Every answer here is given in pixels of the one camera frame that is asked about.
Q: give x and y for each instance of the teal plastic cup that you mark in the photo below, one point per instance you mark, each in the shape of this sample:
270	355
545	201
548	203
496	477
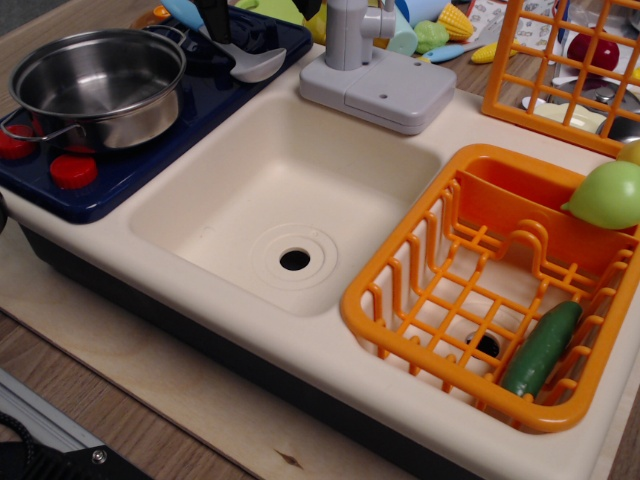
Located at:
404	41

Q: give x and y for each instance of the dark blue toy stove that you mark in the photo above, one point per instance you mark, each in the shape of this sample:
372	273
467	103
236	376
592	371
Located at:
210	96

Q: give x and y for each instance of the green toy cucumber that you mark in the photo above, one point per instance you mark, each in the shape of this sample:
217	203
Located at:
537	356

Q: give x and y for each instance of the grey toy faucet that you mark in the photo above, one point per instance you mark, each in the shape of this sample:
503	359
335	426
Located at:
383	87

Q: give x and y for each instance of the cream toy sink unit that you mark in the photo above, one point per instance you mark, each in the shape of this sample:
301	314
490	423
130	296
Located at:
244	246

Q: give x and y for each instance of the light green toy pear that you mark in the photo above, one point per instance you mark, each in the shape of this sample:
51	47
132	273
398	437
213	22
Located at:
608	197

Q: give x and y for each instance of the orange toy piece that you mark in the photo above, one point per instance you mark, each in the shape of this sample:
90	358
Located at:
155	16

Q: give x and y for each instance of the small yellow corn piece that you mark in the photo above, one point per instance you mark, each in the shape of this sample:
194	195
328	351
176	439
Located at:
485	54

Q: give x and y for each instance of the grey spoon with blue handle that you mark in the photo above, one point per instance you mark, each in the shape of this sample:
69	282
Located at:
248	67

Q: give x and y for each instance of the green toy lettuce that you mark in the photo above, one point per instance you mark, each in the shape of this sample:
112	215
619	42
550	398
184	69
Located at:
430	35

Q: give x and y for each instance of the right red stove knob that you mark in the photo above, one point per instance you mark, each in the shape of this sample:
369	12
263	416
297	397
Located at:
72	172

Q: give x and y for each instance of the light green toy board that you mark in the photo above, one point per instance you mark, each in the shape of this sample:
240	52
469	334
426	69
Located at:
284	10

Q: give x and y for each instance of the plywood base board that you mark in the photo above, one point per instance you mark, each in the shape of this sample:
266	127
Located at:
159	404

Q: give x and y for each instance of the orange upright grid rack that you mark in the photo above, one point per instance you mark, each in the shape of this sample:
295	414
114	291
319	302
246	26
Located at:
570	38

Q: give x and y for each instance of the red stove knob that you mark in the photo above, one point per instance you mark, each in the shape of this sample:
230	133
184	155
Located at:
14	149
72	172

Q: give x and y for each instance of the stainless steel pan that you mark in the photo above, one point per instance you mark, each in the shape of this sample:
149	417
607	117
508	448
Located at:
97	91

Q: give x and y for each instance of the blue handled toy utensil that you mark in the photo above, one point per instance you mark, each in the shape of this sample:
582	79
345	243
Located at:
449	52

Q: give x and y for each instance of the steel pot lid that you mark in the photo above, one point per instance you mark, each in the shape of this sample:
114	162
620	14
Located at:
602	91

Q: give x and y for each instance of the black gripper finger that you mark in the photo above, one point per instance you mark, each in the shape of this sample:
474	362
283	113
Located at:
308	8
215	15

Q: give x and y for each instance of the orange dish rack basket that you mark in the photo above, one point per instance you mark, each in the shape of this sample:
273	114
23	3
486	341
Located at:
481	257

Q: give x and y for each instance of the yellow toy corn cob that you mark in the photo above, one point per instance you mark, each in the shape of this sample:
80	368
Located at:
456	23

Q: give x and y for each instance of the yellow toy cup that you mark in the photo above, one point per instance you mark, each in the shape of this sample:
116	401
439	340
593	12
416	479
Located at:
317	25

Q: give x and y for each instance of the left red stove knob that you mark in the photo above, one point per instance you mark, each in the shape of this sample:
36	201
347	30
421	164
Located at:
14	149

